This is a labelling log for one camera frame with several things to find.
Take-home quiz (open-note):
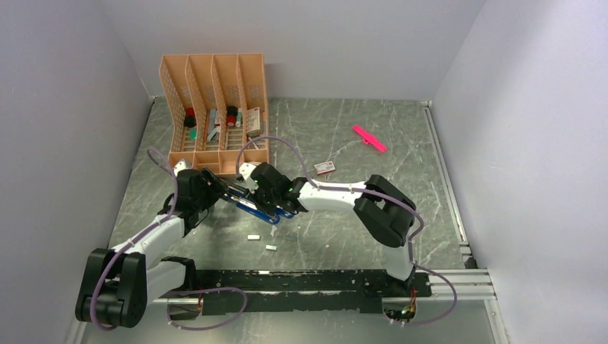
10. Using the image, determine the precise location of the blue stapler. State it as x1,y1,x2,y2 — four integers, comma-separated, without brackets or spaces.
224,181,299,219
222,193,280,225

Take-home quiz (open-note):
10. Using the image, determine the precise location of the red white staple box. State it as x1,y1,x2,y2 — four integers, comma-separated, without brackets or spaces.
314,161,336,176

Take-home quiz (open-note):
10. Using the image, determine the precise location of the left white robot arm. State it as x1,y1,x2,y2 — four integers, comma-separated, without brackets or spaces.
75,168,227,329

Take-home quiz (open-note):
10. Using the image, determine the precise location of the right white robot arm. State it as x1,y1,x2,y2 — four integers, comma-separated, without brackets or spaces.
238,163,417,297

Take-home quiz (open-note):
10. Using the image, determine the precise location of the grey stapler in organizer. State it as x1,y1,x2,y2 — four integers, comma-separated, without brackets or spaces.
206,109,221,142

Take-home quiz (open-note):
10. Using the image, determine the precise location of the red black bottle left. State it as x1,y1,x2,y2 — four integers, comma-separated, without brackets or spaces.
183,107,196,128

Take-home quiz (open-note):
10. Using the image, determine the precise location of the red black bottle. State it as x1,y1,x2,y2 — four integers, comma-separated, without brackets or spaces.
183,107,196,128
226,105,238,127

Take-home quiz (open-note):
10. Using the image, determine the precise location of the white box in organizer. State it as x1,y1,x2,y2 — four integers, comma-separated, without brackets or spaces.
246,107,263,138

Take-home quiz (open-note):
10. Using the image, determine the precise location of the red black bottle right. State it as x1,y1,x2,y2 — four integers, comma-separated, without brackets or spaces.
226,105,238,127

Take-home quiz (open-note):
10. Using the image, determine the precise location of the orange plastic desk organizer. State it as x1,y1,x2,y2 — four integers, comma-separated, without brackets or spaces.
159,53,270,177

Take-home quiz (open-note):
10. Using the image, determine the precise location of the pink plastic clip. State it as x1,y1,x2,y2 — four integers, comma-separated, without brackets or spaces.
352,125,387,153

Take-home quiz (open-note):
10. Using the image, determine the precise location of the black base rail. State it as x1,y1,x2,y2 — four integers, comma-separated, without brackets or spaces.
167,262,432,315

